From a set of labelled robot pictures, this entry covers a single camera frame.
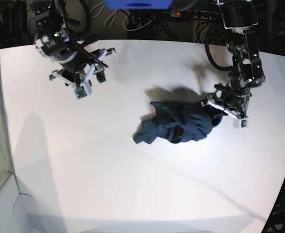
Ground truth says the black power strip red switch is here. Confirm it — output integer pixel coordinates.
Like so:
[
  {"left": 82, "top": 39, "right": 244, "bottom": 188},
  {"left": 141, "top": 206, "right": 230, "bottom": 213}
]
[{"left": 170, "top": 9, "right": 217, "bottom": 20}]

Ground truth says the dark blue t-shirt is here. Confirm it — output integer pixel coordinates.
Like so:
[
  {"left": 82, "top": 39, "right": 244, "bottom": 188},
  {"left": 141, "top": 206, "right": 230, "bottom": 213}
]
[{"left": 133, "top": 101, "right": 216, "bottom": 144}]

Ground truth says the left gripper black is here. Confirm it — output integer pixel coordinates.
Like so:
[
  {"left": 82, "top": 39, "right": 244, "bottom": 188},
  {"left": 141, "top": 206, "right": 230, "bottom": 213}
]
[{"left": 206, "top": 83, "right": 252, "bottom": 126}]

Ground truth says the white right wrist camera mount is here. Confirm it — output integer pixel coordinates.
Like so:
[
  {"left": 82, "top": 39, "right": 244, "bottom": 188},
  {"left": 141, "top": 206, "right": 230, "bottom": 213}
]
[{"left": 49, "top": 48, "right": 115, "bottom": 100}]

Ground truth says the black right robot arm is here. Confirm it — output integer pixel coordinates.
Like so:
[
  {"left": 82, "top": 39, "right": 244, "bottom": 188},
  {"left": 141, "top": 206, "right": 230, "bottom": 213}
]
[{"left": 30, "top": 0, "right": 107, "bottom": 86}]

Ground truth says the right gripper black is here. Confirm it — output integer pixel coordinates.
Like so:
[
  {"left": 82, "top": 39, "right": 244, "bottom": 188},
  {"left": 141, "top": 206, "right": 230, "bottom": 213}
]
[{"left": 49, "top": 49, "right": 106, "bottom": 85}]

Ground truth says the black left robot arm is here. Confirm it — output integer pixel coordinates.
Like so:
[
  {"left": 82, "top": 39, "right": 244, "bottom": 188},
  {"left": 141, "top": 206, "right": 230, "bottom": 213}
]
[{"left": 204, "top": 0, "right": 265, "bottom": 129}]

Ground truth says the blue plastic box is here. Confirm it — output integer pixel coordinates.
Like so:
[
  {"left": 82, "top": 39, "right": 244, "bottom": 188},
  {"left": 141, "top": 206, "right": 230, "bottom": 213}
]
[{"left": 105, "top": 0, "right": 173, "bottom": 10}]

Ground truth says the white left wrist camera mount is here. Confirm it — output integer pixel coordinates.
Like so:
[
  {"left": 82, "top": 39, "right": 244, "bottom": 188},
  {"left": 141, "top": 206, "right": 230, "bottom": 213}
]
[{"left": 201, "top": 93, "right": 249, "bottom": 130}]

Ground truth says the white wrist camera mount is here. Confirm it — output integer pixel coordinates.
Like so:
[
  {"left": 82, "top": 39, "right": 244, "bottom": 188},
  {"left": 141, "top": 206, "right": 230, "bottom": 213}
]
[
  {"left": 49, "top": 48, "right": 115, "bottom": 100},
  {"left": 201, "top": 93, "right": 249, "bottom": 130}
]

